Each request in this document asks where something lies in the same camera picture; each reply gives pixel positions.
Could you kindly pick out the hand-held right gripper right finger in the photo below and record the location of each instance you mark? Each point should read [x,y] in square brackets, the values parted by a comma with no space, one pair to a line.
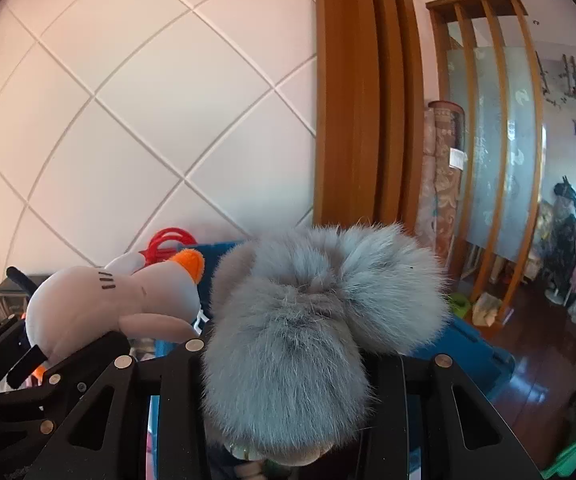
[442,420]

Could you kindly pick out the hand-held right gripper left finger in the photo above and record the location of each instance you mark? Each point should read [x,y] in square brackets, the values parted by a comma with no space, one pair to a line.
[178,410]

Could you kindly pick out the white plush toy black stripes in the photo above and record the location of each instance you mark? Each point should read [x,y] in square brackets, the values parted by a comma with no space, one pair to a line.
[93,305]

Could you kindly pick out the blue plastic crate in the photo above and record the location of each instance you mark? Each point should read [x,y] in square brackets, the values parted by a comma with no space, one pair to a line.
[467,355]

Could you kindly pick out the grey furry plush toy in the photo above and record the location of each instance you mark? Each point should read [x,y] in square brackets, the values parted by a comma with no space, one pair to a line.
[288,335]

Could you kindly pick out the black gift bag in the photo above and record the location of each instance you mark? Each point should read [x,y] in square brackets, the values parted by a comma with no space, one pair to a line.
[10,302]

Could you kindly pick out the small green stool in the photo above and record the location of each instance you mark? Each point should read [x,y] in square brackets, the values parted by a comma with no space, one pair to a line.
[460,305]

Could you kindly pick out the white bag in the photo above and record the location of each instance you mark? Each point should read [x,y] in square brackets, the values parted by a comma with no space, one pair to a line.
[485,307]

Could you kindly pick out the red plastic case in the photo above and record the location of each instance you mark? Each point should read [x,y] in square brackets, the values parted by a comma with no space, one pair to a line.
[160,247]

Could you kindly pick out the dark clothes on stand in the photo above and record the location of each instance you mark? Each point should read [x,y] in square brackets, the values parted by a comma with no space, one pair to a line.
[565,235]

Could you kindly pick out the patterned rolled carpet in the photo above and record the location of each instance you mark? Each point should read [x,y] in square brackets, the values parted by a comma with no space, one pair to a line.
[427,170]
[450,195]

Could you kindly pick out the wooden frosted glass partition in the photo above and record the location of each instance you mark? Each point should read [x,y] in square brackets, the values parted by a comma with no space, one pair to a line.
[487,110]

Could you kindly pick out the wooden door frame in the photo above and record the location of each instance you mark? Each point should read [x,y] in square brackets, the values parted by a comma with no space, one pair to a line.
[357,85]

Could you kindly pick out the vine wall decoration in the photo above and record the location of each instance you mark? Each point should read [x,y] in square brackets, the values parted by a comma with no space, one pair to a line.
[575,80]

